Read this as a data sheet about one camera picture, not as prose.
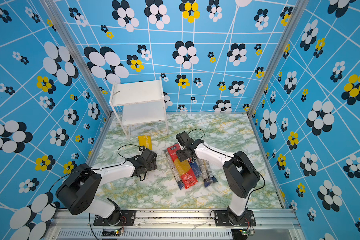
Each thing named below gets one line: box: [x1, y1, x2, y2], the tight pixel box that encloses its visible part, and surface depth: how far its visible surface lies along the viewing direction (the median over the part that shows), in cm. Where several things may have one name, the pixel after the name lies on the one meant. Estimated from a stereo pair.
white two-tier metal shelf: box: [109, 76, 169, 140], surface depth 89 cm
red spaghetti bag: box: [166, 143, 199, 189], surface depth 86 cm
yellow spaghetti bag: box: [138, 135, 153, 151], surface depth 104 cm
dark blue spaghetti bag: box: [189, 160, 202, 179], surface depth 88 cm
